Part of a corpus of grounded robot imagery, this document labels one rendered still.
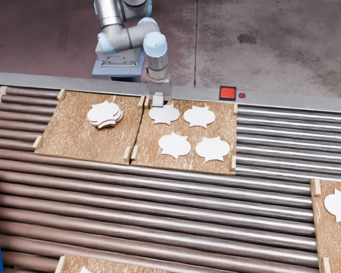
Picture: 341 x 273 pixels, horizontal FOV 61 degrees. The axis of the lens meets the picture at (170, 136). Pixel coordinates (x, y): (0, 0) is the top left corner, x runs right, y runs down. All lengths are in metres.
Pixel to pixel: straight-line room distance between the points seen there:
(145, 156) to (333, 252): 0.73
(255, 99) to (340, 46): 2.05
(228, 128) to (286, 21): 2.39
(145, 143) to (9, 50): 2.63
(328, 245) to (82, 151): 0.96
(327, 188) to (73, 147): 1.00
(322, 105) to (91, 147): 1.02
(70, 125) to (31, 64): 2.02
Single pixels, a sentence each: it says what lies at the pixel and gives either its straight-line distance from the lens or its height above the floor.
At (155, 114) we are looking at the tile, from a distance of 1.29.
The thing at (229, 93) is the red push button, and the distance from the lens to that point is 1.39.
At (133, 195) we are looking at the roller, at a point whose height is 0.91.
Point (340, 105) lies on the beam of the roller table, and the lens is 1.49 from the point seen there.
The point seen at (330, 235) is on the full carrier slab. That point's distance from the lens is 1.15.
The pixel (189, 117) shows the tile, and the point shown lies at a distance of 1.27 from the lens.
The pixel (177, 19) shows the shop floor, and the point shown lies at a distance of 3.44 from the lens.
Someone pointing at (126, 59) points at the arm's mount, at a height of 0.92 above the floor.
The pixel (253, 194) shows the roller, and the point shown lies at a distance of 1.14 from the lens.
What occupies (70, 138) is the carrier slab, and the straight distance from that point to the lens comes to 1.32.
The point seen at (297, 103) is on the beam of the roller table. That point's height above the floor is 0.91.
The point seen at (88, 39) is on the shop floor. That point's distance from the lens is 3.39.
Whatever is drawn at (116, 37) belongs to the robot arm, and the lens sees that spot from 1.08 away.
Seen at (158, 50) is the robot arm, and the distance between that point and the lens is 0.99.
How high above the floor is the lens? 1.95
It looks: 56 degrees down
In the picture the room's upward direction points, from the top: 6 degrees counter-clockwise
